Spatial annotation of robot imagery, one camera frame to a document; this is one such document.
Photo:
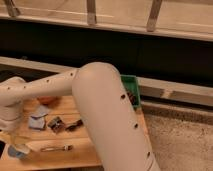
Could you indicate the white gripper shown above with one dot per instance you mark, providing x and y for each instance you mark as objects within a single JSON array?
[{"x": 9, "y": 120}]

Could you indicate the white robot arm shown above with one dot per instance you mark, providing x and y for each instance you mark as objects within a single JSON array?
[{"x": 105, "y": 109}]

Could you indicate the blue plastic cup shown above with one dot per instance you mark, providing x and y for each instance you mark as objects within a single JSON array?
[{"x": 18, "y": 151}]

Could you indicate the blue grey cloth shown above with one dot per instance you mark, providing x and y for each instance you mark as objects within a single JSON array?
[{"x": 36, "y": 120}]

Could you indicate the red bowl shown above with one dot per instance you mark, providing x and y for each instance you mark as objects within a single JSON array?
[{"x": 46, "y": 100}]

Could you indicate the small metal clip toy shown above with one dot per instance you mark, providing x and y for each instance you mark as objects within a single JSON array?
[{"x": 56, "y": 125}]

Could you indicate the dark grape bunch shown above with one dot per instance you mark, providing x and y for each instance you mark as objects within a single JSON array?
[{"x": 132, "y": 97}]

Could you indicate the green plastic tray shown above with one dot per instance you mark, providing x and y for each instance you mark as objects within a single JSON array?
[{"x": 130, "y": 83}]

